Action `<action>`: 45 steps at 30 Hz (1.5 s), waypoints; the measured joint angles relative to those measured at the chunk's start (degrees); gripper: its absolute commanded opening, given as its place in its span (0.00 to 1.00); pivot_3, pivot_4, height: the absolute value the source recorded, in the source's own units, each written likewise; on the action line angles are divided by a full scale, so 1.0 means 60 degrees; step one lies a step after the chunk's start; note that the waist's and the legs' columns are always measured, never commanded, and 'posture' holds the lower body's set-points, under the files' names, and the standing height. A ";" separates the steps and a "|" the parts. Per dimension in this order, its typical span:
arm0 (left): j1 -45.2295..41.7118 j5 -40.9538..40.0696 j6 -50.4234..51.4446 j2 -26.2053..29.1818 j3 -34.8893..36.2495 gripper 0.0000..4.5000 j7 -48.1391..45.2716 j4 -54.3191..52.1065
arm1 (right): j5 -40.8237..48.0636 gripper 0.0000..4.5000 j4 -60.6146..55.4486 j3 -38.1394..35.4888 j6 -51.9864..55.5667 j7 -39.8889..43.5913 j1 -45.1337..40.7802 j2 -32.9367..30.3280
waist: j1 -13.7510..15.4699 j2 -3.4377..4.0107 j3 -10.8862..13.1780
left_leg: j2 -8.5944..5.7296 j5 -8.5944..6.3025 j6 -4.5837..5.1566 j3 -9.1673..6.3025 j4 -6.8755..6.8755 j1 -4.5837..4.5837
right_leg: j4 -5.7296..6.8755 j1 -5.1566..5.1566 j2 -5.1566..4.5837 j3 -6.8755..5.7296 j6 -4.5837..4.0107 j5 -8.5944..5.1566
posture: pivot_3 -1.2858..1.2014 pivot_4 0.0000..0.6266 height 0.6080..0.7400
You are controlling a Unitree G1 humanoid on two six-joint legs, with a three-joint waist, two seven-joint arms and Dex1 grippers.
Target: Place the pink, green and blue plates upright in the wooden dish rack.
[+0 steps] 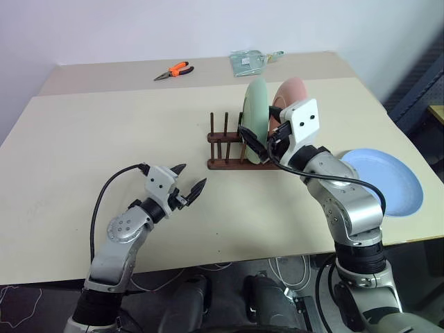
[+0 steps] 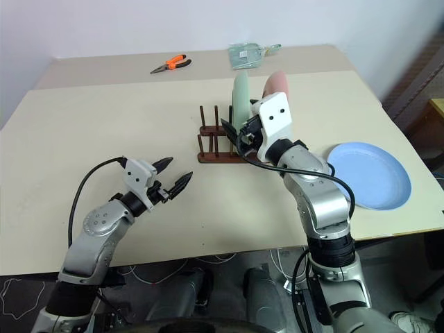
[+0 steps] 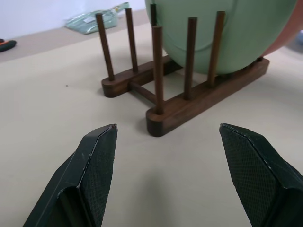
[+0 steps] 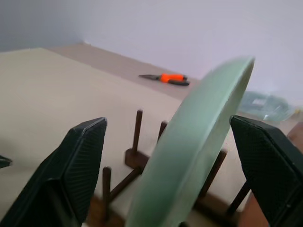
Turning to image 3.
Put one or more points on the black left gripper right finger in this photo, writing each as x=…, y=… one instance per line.
x=255, y=175

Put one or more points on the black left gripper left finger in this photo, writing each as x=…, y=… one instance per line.
x=78, y=175

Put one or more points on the dark wooden dish rack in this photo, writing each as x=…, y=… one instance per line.
x=189, y=94

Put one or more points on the green plate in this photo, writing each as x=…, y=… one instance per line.
x=236, y=30

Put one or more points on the pink plate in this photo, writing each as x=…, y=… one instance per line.
x=287, y=30

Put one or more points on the clear green plastic bag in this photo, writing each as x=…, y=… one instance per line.
x=94, y=21

